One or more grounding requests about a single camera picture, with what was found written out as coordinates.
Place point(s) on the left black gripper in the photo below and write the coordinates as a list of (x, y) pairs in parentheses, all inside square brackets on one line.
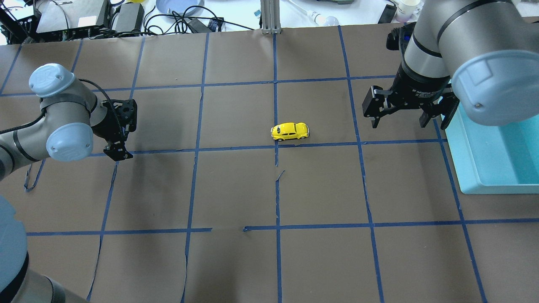
[(116, 148)]

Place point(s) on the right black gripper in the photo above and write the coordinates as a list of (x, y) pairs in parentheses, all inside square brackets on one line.
[(417, 87)]

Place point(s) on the yellow beetle toy car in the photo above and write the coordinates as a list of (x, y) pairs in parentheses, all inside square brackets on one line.
[(289, 131)]

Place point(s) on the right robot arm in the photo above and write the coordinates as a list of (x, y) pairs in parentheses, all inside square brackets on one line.
[(480, 55)]

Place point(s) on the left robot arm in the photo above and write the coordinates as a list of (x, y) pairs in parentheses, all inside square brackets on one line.
[(70, 116)]

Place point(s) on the turquoise plastic bin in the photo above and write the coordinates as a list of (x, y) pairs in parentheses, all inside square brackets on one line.
[(495, 160)]

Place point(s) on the white paper cup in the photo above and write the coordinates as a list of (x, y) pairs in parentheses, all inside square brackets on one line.
[(406, 9)]

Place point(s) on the black power adapter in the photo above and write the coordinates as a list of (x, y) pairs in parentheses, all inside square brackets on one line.
[(128, 18)]

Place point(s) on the black red computer box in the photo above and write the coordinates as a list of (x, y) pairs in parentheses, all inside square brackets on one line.
[(73, 16)]

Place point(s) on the light blue plate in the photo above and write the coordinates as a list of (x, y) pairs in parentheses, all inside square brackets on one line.
[(166, 7)]

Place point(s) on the brown paper table cover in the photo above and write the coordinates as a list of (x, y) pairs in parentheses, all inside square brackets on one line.
[(211, 209)]

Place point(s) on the aluminium frame post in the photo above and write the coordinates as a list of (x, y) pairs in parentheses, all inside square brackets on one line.
[(270, 17)]

